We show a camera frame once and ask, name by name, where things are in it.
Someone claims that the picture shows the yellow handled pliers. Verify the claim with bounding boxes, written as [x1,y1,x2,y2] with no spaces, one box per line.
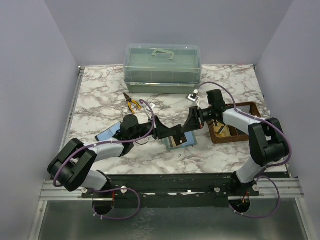
[123,92,142,114]

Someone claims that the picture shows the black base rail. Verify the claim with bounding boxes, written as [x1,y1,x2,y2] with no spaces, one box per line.
[82,173,259,208]

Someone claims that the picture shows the aluminium frame rail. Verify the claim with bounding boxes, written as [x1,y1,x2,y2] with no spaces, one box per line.
[42,66,85,195]

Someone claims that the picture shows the light green card holder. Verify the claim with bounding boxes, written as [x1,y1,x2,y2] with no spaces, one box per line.
[161,132,198,151]

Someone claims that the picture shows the silver grey card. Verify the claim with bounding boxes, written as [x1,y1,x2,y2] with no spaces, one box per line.
[238,105,251,115]

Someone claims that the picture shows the brown woven basket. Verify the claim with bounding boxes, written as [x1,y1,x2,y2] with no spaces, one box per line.
[207,101,261,144]

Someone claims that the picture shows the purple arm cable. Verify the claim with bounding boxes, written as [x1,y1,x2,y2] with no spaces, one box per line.
[52,99,157,221]
[193,82,294,219]

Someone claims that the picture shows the green clear-lid storage box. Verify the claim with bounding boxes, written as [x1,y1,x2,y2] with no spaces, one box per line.
[123,44,202,95]

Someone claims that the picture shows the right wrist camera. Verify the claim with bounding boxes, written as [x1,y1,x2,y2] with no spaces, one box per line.
[186,89,200,104]

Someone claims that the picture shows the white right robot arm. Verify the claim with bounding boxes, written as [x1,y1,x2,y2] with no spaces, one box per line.
[181,89,292,185]

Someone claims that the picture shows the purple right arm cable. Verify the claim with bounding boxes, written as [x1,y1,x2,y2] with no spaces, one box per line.
[193,82,294,219]

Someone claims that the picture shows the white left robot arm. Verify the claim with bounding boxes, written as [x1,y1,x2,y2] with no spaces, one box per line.
[47,114,182,192]

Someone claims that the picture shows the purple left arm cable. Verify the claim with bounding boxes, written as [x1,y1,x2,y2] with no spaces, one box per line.
[52,99,157,221]

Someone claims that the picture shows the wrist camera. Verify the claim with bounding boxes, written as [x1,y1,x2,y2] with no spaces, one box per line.
[186,89,200,104]
[143,102,156,120]

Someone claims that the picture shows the gold magnetic stripe card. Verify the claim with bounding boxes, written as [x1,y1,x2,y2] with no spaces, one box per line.
[167,136,177,149]

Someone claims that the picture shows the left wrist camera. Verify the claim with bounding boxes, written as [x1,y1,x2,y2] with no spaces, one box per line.
[143,102,156,120]

